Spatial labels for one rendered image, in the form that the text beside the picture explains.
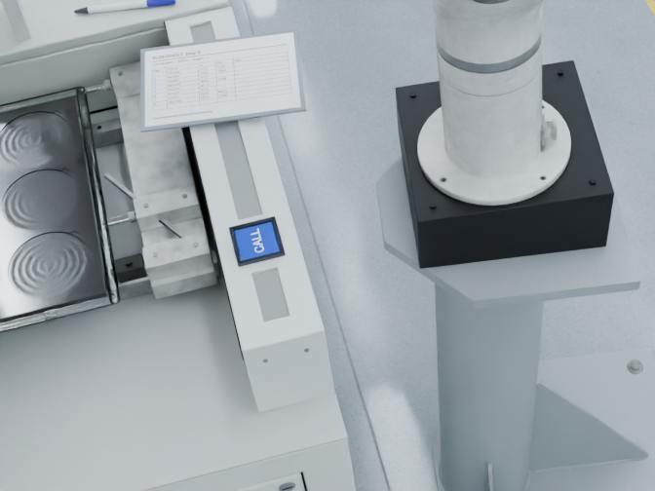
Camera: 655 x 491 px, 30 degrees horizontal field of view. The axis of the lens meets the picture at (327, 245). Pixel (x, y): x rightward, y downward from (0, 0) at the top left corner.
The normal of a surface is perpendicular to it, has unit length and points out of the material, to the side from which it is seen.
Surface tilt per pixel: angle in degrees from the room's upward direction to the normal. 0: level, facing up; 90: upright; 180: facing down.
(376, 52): 0
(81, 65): 90
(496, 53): 90
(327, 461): 90
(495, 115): 88
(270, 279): 0
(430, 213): 3
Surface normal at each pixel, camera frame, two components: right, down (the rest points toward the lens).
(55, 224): -0.09, -0.59
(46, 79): 0.23, 0.77
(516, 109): 0.44, 0.66
